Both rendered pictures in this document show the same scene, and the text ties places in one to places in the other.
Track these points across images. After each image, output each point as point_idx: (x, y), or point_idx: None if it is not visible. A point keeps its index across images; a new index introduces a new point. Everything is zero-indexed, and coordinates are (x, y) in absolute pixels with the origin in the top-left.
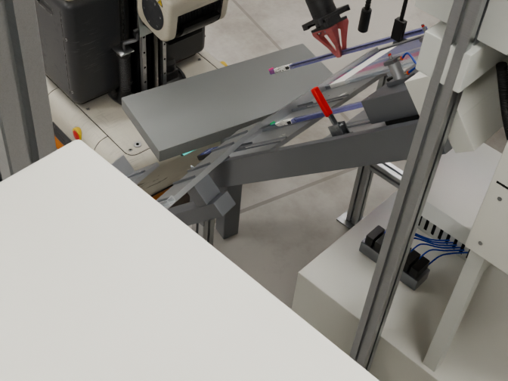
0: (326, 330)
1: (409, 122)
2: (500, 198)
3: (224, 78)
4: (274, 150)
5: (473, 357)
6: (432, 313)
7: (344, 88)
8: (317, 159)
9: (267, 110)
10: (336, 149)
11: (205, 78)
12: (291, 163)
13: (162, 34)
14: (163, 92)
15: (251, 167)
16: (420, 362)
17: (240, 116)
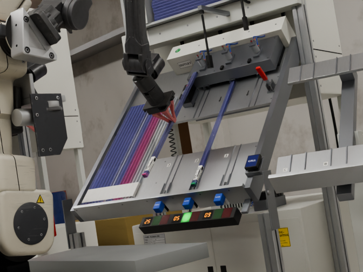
0: (319, 238)
1: (289, 47)
2: (316, 55)
3: (86, 257)
4: (268, 119)
5: (319, 196)
6: (298, 201)
7: (152, 176)
8: (282, 101)
9: (128, 245)
10: (284, 85)
11: (87, 258)
12: (277, 117)
13: (48, 238)
14: (118, 258)
15: (267, 146)
16: None
17: (141, 245)
